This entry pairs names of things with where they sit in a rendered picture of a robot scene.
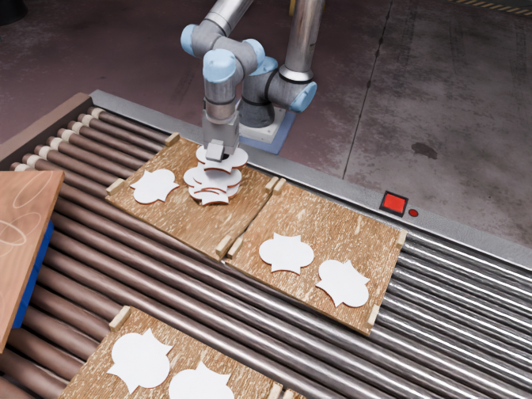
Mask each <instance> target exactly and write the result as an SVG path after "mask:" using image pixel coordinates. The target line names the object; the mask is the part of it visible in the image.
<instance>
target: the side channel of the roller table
mask: <svg viewBox="0 0 532 399"><path fill-rule="evenodd" d="M90 107H94V104H93V99H92V97H91V96H89V95H86V94H84V93H80V92H79V93H77V94H75V95H74V96H73V97H71V98H70V99H69V100H67V101H65V102H64V103H62V104H61V105H60V106H58V107H57V108H55V109H53V110H52V111H51V112H49V113H48V114H47V115H45V116H43V117H42V118H40V119H39V120H37V121H36V122H35V123H33V124H32V125H30V126H29V127H27V128H25V129H24V130H23V131H21V132H20V133H19V134H17V135H15V136H14V137H12V138H11V139H10V140H8V141H7V142H5V143H3V144H2V145H1V146H0V171H10V166H11V165H12V164H13V163H15V162H19V163H21V164H23V162H22V158H23V157H24V156H25V155H26V154H28V153H30V154H35V153H34V150H35V148H36V147H37V146H38V145H44V146H46V141H47V139H48V138H49V137H51V136H54V137H56V138H57V132H58V130H59V129H61V128H64V129H66V130H67V125H68V123H69V122H70V121H75V122H78V116H79V115H80V114H82V113H83V114H86V115H87V111H88V109H89V108H90ZM94 108H95V107H94Z"/></svg>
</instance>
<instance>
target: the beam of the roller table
mask: <svg viewBox="0 0 532 399"><path fill-rule="evenodd" d="M89 96H91V97H92V99H93V104H94V107H95V108H101V109H103V110H105V111H106V112H109V113H111V114H113V115H115V116H119V117H121V118H124V119H126V120H130V121H131V122H134V123H137V124H140V125H142V126H144V127H148V128H150V129H152V130H155V131H158V132H161V133H163V134H165V135H168V136H171V135H172V134H173V133H174V132H178V133H179V134H180V137H183V138H185V139H187V140H189V141H192V142H194V143H196V144H198V145H201V146H203V128H201V127H198V126H196V125H194V124H191V123H187V122H185V121H183V120H179V119H177V118H174V117H171V116H168V115H166V114H164V113H161V112H157V111H155V110H153V109H150V108H147V107H144V106H142V105H140V104H136V103H134V102H131V101H127V100H125V99H123V98H120V97H117V96H114V95H111V94H110V93H106V92H104V91H101V90H99V89H97V90H95V91H94V92H92V93H91V94H90V95H89ZM238 148H240V149H242V150H244V151H245V152H246V153H247V155H248V161H247V163H246V165H247V166H249V167H252V168H254V169H258V170H260V171H262V172H265V173H268V174H270V175H272V176H275V177H278V178H280V179H281V178H283V179H285V180H286V181H289V182H291V183H293V184H296V185H299V186H302V187H304V188H307V189H309V190H312V191H314V192H317V193H320V194H322V195H324V196H327V197H330V198H333V199H335V200H339V201H340V202H343V203H346V204H349V205H351V206H353V207H357V208H359V209H361V210H364V211H367V212H370V213H371V214H374V215H377V216H380V217H382V218H384V219H388V220H390V221H392V222H396V223H398V224H401V225H403V226H407V227H408V228H411V229H414V230H417V231H419V232H421V233H424V234H427V235H429V236H432V237H434V238H438V239H440V240H442V241H445V242H448V243H451V244H452V245H456V246H458V247H461V248H463V249H466V250H469V251H471V252H473V253H477V254H479V255H482V256H483V257H487V258H489V259H492V260H495V261H498V262H500V263H502V264H506V265H508V266H510V267H513V268H516V269H518V270H520V271H523V272H526V273H529V274H531V275H532V249H529V248H527V247H525V246H522V245H519V244H516V243H514V242H512V241H508V240H505V239H503V238H501V237H497V236H495V235H492V234H489V233H486V232H484V231H482V230H478V229H475V228H473V227H471V226H467V225H465V224H462V223H460V222H456V221H454V220H452V219H449V218H445V217H443V216H441V215H437V214H435V213H432V212H430V211H426V210H424V209H422V208H419V207H415V206H413V205H411V204H407V207H406V209H405V213H404V216H403V218H401V217H398V216H396V215H392V214H390V213H388V212H385V211H382V210H379V206H380V204H381V202H382V198H383V196H384V195H383V194H381V193H378V192H375V191H372V190H370V189H368V188H364V187H361V186H359V185H357V184H353V183H351V182H348V181H345V180H342V179H340V178H338V177H334V176H331V175H329V174H327V173H323V172H321V171H318V170H316V169H312V168H310V167H308V166H305V165H301V164H299V163H297V162H294V161H291V160H288V159H286V158H282V157H280V156H278V155H275V154H271V153H269V152H267V151H264V150H261V149H258V148H256V147H254V146H250V145H248V144H245V143H243V142H239V147H238ZM410 209H414V210H416V211H417V212H418V216H417V217H412V216H411V215H409V210H410Z"/></svg>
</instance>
